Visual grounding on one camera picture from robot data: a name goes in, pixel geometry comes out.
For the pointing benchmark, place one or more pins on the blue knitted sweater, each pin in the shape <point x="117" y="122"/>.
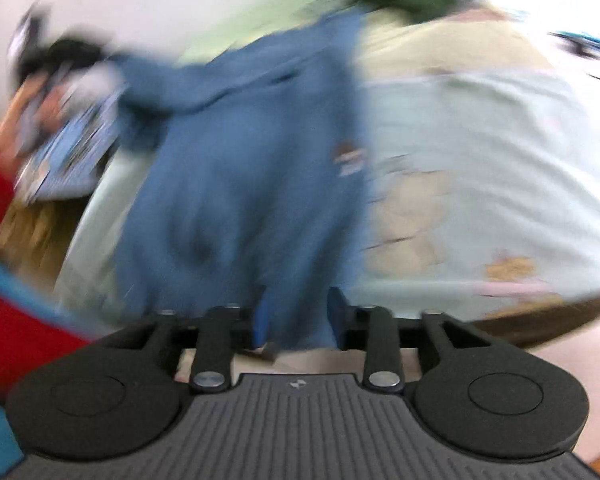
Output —
<point x="240" y="160"/>

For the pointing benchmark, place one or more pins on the blue plastic tray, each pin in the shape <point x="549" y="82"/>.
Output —
<point x="587" y="42"/>

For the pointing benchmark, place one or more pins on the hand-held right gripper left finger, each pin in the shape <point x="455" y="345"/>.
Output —
<point x="261" y="316"/>

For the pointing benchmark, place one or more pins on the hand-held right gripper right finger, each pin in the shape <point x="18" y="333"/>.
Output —
<point x="337" y="316"/>

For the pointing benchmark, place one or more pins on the cardboard box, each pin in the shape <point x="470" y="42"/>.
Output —
<point x="35" y="240"/>

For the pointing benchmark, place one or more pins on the blue patterned cloth side table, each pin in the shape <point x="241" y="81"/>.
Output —
<point x="75" y="155"/>

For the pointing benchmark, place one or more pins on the person's red clothing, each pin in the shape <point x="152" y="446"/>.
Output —
<point x="10" y="340"/>

